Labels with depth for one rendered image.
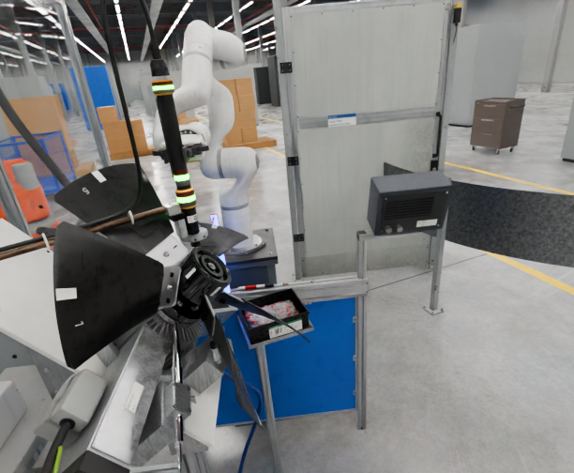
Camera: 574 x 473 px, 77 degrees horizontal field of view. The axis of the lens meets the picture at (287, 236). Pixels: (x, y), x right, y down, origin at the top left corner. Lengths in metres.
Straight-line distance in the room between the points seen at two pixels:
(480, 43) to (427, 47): 7.52
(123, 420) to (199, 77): 0.90
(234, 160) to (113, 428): 1.00
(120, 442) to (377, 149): 2.49
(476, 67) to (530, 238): 8.23
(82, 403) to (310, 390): 1.22
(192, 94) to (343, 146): 1.75
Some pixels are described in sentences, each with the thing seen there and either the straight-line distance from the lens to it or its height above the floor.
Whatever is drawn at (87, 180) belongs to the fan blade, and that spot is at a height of 1.43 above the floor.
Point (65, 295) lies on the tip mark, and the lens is 0.64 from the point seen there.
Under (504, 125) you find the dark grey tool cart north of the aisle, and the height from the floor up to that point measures 0.51.
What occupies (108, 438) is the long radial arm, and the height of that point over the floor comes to 1.13.
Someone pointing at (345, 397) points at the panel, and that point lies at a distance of 1.87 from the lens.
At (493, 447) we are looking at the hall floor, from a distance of 2.11.
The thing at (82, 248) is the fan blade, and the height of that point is 1.39.
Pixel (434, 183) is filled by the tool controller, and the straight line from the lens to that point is 1.34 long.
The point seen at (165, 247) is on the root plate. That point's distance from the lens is 0.90.
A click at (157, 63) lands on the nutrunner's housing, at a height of 1.66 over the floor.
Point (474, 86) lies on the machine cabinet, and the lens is 10.36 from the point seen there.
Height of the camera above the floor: 1.62
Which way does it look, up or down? 24 degrees down
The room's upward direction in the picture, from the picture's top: 5 degrees counter-clockwise
